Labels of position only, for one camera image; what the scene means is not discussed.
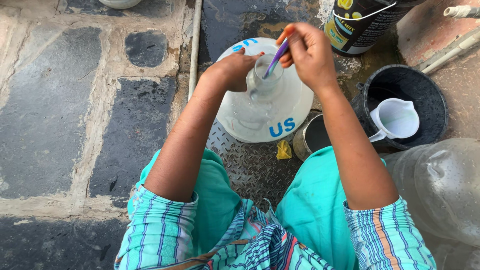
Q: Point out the clear large water jug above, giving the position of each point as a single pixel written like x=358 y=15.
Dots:
x=262 y=97

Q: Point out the white plastic tap pipe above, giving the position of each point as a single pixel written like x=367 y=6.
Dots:
x=455 y=37

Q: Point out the white round container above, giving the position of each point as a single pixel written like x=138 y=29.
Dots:
x=119 y=3

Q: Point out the white plastic mug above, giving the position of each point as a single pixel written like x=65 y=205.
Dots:
x=395 y=119

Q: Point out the black plastic bucket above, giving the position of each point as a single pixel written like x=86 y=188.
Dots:
x=420 y=90

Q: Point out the yellow scrub cloth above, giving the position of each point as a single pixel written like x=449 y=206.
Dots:
x=284 y=150

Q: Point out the person's teal striped clothing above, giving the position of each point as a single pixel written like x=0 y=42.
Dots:
x=277 y=225

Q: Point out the person's left hand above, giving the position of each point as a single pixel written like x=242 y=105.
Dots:
x=232 y=73

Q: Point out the steel pot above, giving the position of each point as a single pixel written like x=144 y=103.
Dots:
x=309 y=137

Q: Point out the metal checker plate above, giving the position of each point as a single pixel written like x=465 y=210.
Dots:
x=251 y=168

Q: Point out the person's right hand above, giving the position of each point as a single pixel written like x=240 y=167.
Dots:
x=311 y=56

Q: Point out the black paint bucket with label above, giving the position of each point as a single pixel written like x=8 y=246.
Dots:
x=360 y=22

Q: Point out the transparent empty water jug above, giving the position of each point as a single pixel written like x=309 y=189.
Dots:
x=438 y=191

